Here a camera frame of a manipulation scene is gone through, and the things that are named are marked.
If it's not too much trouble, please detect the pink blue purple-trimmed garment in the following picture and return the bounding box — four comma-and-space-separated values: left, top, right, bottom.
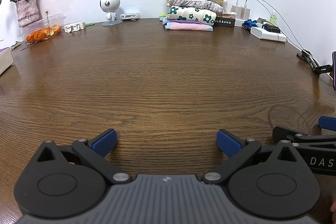
163, 20, 213, 32

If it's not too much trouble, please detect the cream green-flower garment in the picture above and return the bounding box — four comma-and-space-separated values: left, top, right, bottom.
166, 6, 217, 26

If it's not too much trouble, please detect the pink floral ruffled garment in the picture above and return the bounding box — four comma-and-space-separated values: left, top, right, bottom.
166, 0, 226, 15

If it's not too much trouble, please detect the person right hand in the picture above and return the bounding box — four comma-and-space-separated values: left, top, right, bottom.
330, 200, 336, 224

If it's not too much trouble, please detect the black phone stand clamp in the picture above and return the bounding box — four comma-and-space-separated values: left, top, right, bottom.
296, 50, 333, 76

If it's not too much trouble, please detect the white power strip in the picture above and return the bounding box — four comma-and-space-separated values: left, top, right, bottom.
250, 27, 287, 43

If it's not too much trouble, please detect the blue toy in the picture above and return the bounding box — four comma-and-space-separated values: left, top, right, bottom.
241, 19, 258, 31

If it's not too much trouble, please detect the white charger plug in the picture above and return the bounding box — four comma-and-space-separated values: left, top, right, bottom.
231, 4, 251, 20

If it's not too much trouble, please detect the dark tissue box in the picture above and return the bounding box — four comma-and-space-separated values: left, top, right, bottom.
214, 12, 236, 27

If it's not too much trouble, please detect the purple tissue box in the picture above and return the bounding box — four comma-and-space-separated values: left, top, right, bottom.
0, 40, 14, 75

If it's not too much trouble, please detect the clear box of orange peels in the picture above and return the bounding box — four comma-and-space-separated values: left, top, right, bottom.
19, 13, 66, 45

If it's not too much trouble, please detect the white small device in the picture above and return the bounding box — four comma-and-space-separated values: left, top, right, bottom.
120, 13, 141, 20

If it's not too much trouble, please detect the white round robot figurine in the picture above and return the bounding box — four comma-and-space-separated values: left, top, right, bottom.
100, 0, 122, 27

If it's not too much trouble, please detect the black wireless charger phone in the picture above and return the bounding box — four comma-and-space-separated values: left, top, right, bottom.
332, 51, 336, 90

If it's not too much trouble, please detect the white charging cable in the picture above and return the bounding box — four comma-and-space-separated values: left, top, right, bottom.
236, 0, 305, 51

